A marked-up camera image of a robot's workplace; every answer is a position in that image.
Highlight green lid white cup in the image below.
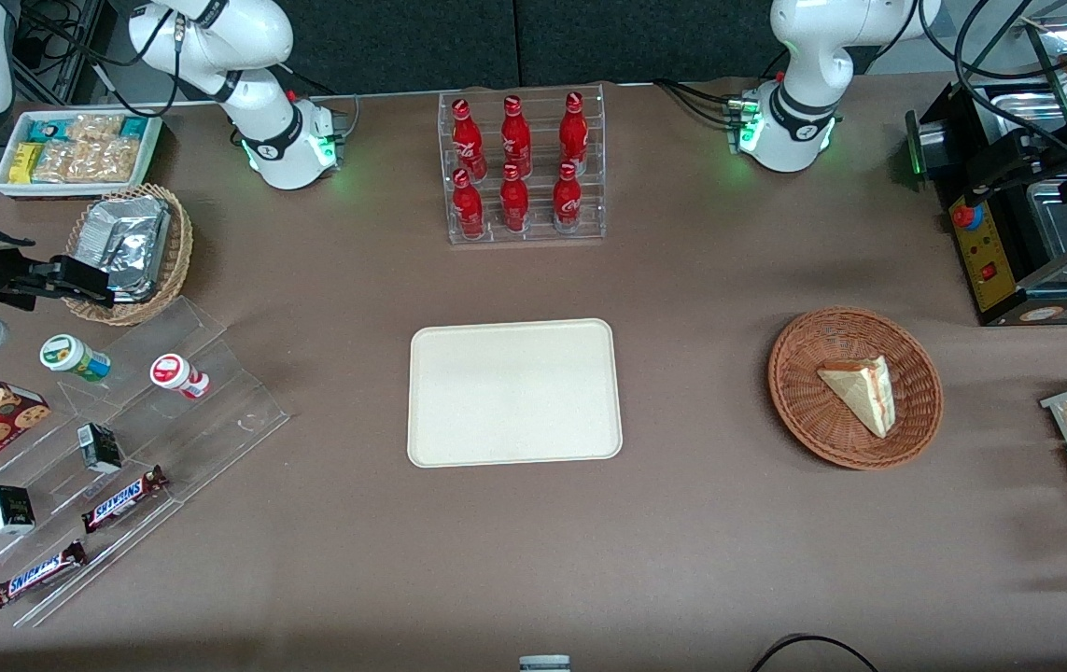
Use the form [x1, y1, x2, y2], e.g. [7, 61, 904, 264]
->
[39, 334, 112, 384]

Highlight red cola bottle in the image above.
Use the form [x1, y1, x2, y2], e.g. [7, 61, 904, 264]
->
[452, 98, 485, 178]
[553, 161, 583, 232]
[501, 94, 532, 176]
[452, 168, 485, 239]
[499, 163, 530, 234]
[559, 91, 589, 174]

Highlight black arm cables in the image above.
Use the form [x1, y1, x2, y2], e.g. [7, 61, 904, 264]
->
[916, 0, 1067, 136]
[15, 0, 181, 118]

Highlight brown wicker basket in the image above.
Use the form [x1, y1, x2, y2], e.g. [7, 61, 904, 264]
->
[767, 307, 945, 470]

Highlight triangle sandwich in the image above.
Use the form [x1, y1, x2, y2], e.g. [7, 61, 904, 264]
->
[817, 354, 897, 440]

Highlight black glass food warmer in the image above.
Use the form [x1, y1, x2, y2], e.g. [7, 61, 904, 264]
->
[905, 79, 1067, 328]

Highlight black box gold print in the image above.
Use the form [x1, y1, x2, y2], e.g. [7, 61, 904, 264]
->
[0, 484, 36, 536]

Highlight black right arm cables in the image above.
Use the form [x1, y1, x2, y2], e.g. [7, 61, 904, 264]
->
[15, 0, 181, 118]

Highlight clear acrylic tiered stand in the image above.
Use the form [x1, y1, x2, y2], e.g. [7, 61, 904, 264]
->
[0, 297, 291, 628]

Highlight clear cracker bag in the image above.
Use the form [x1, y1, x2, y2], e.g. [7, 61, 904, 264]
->
[66, 114, 126, 143]
[34, 140, 91, 184]
[85, 138, 143, 184]

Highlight yellow snack packet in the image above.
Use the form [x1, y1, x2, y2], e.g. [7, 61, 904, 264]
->
[8, 142, 44, 185]

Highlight light wicker basket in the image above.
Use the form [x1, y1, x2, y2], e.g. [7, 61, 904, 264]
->
[62, 183, 194, 327]

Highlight Snickers bar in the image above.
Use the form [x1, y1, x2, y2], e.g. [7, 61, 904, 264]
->
[81, 465, 169, 534]
[0, 539, 89, 609]

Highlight black left base cables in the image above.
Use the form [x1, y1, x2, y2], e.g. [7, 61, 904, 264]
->
[653, 78, 741, 128]

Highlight stacked foil containers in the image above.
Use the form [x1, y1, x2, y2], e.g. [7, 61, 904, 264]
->
[73, 194, 172, 304]

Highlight black floor cable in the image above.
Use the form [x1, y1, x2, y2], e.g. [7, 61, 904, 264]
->
[750, 634, 879, 672]

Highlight white snack tray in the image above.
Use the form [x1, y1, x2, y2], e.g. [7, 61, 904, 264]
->
[0, 110, 163, 199]

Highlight black box with barcode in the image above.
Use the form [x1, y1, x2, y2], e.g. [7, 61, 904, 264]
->
[77, 422, 123, 474]

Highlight red lid white cup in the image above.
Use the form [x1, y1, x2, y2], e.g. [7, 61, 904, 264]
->
[149, 353, 212, 400]

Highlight clear acrylic bottle rack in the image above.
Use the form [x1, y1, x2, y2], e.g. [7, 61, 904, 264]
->
[438, 82, 607, 245]

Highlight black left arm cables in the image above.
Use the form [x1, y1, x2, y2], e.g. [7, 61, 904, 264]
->
[916, 0, 1067, 136]

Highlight cream plastic tray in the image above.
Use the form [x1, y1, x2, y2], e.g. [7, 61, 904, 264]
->
[407, 318, 625, 469]

